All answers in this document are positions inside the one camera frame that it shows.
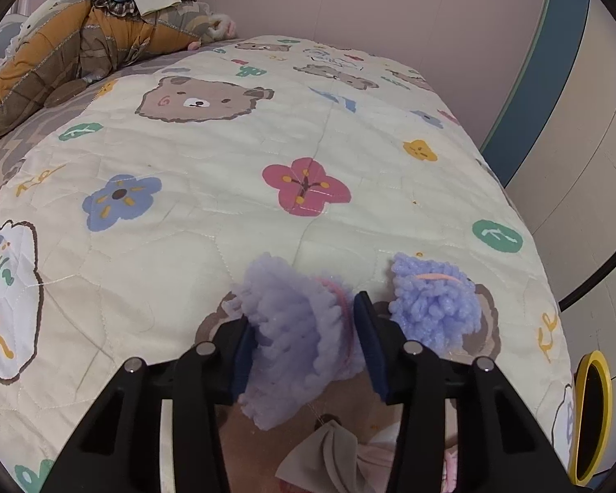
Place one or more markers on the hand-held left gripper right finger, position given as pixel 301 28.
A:
pixel 372 349

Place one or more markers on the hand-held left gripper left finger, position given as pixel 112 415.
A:
pixel 241 364

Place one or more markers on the lavender foam fruit net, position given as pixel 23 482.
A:
pixel 287 328

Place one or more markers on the yellow-rimmed trash bin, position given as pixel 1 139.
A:
pixel 590 421

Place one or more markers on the blue-purple foam fruit net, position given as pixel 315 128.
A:
pixel 431 303

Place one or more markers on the pale pink tied cloth bundle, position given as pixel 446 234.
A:
pixel 328 447

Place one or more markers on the bear printed blanket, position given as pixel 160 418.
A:
pixel 236 190

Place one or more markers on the white door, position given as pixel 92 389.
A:
pixel 595 138

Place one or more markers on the white pink plush toy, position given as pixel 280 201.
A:
pixel 220 25

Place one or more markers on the brown quilted duvet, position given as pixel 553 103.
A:
pixel 46 51

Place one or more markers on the grey tufted headboard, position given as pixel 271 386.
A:
pixel 2 41

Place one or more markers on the blue door frame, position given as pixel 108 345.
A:
pixel 544 61

